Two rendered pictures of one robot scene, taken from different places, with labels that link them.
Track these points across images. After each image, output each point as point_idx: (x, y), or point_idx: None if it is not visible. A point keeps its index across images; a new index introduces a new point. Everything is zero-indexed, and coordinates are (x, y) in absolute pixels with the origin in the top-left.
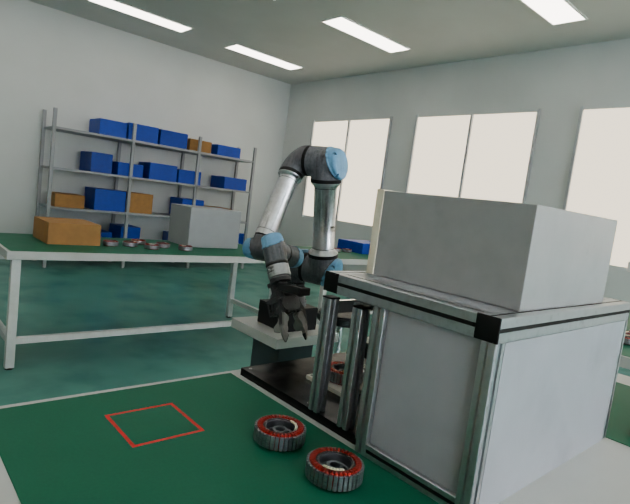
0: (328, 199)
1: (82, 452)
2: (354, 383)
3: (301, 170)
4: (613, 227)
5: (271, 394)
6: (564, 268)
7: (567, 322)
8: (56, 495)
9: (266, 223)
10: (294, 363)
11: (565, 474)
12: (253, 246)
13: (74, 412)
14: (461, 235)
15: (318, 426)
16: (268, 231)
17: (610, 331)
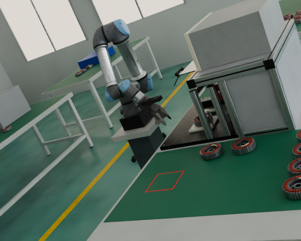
0: (128, 48)
1: (161, 201)
2: (223, 115)
3: (106, 41)
4: None
5: (184, 147)
6: (273, 25)
7: (284, 43)
8: (177, 210)
9: (110, 79)
10: (175, 131)
11: None
12: (112, 94)
13: (133, 199)
14: (233, 35)
15: (217, 142)
16: (113, 82)
17: (294, 35)
